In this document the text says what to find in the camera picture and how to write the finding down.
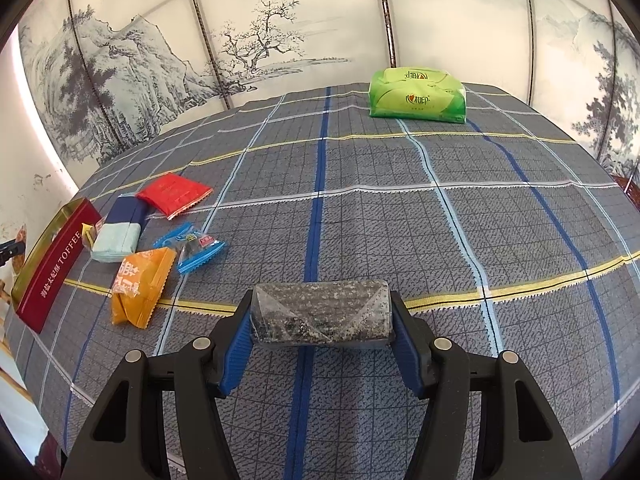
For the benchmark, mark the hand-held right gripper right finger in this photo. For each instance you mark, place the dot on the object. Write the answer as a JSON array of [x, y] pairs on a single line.
[[406, 347]]

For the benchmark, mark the green tissue pack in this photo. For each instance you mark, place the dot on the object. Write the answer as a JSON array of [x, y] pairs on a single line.
[[417, 97]]

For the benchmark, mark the red snack packet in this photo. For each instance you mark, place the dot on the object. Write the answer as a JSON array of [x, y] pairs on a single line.
[[172, 194]]

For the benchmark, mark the red tin box gold interior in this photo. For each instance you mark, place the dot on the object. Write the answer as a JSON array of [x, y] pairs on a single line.
[[55, 270]]

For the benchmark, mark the dark sesame snack bar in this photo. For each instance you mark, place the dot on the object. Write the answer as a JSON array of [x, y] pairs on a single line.
[[320, 312]]

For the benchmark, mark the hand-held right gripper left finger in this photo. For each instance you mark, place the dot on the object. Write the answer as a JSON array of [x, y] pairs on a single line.
[[239, 347]]

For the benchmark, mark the orange snack packet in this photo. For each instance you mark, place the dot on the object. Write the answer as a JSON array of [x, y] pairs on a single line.
[[137, 290]]

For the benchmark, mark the navy and light blue pack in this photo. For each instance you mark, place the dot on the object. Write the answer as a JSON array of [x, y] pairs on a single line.
[[117, 232]]

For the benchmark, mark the grey plaid blanket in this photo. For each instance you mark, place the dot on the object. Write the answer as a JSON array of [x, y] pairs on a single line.
[[375, 220]]

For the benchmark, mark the landscape painted folding screen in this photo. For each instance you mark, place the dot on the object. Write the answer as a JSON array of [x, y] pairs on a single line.
[[280, 30]]

